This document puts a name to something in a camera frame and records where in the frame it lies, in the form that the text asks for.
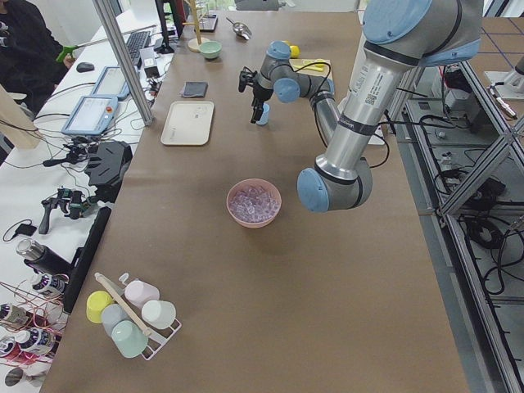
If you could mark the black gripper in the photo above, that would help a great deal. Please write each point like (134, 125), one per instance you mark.
(259, 93)

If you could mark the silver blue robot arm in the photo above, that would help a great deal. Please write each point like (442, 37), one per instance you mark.
(400, 35)

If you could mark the light blue plastic cup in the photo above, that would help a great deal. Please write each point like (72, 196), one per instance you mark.
(264, 119)

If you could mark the steel ice scoop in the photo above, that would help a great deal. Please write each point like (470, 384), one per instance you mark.
(240, 29)

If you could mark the wooden cup stand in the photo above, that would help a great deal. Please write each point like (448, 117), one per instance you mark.
(194, 20)

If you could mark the pink bowl of ice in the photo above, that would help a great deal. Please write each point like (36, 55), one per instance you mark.
(254, 202)

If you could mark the pink cup on rack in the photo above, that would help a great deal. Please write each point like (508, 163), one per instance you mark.
(138, 293)

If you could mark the white cup on rack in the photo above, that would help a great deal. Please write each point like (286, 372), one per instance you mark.
(159, 313)

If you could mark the yellow cup on rack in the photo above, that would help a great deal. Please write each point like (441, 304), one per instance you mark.
(97, 301)

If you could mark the grey cup on rack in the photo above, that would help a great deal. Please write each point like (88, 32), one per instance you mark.
(111, 316)

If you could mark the mint cup on rack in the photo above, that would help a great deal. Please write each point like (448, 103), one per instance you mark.
(129, 339)

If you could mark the yellow lemon rear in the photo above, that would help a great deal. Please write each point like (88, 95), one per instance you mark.
(295, 51)

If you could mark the grey folded cloth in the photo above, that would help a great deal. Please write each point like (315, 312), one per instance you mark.
(194, 89)

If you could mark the yellow plastic knife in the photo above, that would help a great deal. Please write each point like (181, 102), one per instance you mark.
(309, 67)

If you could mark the cream rabbit tray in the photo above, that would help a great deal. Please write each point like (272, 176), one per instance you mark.
(188, 123)

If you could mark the mint green bowl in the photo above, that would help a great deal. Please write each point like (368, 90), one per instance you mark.
(210, 50)

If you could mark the bamboo cutting board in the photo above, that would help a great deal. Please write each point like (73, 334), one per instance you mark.
(326, 73)

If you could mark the lemon half upper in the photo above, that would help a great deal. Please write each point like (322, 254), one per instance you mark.
(320, 63)

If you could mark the black keyboard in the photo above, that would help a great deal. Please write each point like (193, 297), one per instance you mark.
(135, 43)

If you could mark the blue teach pendant far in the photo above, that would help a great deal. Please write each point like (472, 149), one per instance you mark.
(111, 82)

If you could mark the blue teach pendant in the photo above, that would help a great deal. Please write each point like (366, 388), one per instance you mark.
(91, 116)
(111, 82)

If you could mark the black plastic shell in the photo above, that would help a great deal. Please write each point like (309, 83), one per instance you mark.
(107, 164)

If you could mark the blue teach pendant near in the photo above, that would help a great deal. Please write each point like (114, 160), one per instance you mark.
(91, 116)

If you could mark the black computer mouse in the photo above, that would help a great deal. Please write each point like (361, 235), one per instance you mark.
(83, 67)

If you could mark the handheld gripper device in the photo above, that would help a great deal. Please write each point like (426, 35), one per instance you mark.
(70, 202)

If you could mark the person in black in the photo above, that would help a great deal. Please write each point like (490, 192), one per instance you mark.
(28, 58)

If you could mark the black steel thermos bottle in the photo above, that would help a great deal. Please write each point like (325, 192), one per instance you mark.
(41, 258)

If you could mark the aluminium frame post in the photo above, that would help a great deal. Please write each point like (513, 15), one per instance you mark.
(115, 38)

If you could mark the white wire cup rack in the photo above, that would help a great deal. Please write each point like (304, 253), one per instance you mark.
(157, 338)

